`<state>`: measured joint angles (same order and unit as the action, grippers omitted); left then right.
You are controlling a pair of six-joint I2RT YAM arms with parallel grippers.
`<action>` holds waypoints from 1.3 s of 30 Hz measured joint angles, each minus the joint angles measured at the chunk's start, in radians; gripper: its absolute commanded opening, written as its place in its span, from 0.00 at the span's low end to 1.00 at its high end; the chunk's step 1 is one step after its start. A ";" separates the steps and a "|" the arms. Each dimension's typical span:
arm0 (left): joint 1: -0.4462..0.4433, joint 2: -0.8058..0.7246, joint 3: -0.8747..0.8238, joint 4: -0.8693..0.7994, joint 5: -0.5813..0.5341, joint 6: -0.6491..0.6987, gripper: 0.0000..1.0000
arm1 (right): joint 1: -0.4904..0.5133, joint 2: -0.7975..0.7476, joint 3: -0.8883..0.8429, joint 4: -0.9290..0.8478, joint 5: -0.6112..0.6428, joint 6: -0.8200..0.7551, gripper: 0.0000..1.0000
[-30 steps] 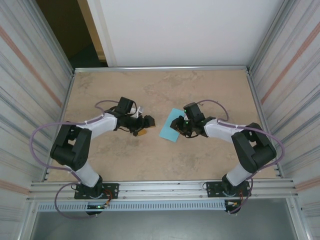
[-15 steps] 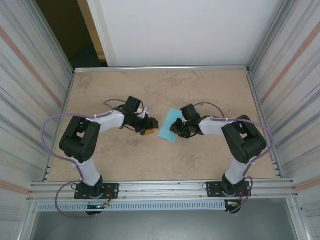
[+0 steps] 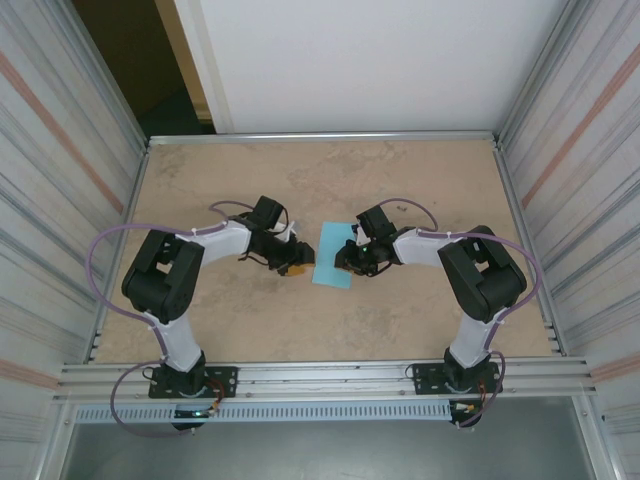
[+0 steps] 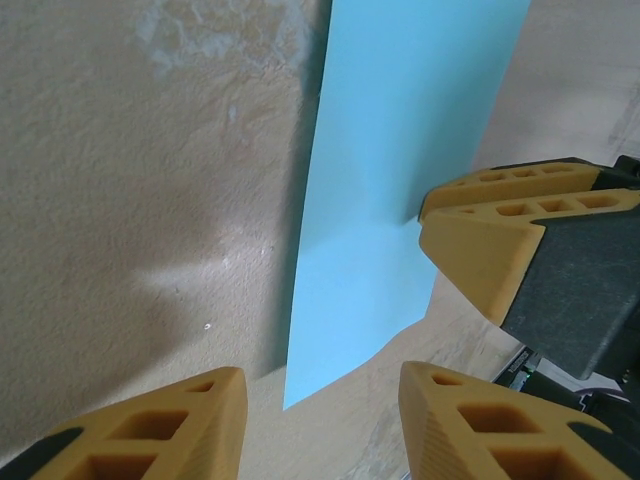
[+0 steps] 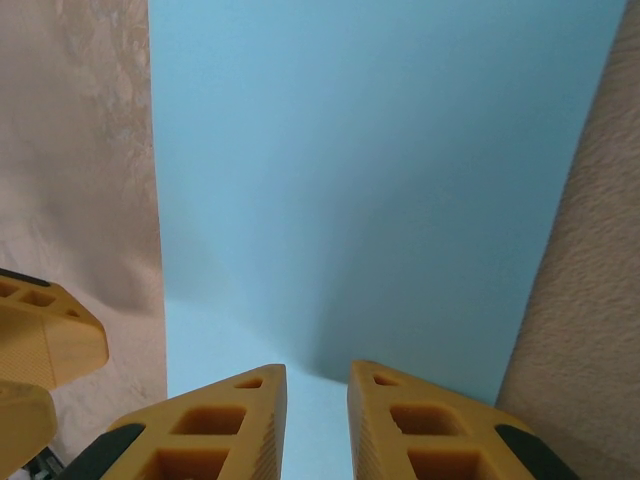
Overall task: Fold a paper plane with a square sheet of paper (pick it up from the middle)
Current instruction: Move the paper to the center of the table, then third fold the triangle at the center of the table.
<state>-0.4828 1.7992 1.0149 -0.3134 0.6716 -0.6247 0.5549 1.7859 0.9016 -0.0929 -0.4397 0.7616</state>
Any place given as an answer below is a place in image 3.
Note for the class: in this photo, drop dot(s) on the small circuit board green light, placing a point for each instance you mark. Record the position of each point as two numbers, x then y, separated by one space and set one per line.
195 413

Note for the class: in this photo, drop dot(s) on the aluminium table edge rail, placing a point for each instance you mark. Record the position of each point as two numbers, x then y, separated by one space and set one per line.
132 200
512 200
325 137

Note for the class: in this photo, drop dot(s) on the aluminium corner post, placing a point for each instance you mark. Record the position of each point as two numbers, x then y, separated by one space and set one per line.
110 85
537 75

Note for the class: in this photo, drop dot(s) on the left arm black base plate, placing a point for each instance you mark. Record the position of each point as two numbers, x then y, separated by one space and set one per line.
225 377

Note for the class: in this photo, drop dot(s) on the light blue paper sheet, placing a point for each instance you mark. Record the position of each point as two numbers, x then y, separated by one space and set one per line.
330 235

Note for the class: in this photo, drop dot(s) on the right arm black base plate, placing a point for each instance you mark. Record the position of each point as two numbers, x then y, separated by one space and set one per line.
425 380

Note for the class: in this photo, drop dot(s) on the white door frame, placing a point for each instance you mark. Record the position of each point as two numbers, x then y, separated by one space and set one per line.
200 65

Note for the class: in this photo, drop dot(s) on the grey metal sheet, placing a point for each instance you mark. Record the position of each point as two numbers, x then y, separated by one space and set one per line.
325 450

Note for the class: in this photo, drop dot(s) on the short aluminium frame upright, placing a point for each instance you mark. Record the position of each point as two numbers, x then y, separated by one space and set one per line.
56 440
591 440

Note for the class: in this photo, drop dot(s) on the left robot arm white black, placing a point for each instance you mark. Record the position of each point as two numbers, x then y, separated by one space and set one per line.
220 245

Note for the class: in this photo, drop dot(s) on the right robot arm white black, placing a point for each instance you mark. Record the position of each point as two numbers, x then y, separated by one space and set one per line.
415 247

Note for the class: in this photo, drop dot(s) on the wide aluminium mounting rail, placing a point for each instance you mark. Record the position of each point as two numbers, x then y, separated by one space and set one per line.
325 382

